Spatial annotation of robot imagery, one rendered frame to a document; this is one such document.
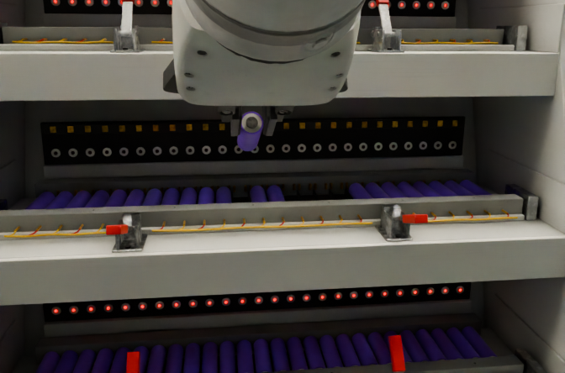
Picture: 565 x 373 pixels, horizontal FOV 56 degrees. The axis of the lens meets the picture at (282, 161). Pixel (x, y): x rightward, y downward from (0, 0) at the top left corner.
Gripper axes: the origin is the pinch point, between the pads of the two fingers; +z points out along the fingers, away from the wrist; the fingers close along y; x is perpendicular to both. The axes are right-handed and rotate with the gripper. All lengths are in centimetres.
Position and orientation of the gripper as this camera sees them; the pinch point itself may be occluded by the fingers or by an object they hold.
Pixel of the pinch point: (252, 107)
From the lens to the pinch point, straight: 40.0
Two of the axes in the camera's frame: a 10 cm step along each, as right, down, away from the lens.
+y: -9.9, 0.2, -1.2
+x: 0.5, 9.6, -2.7
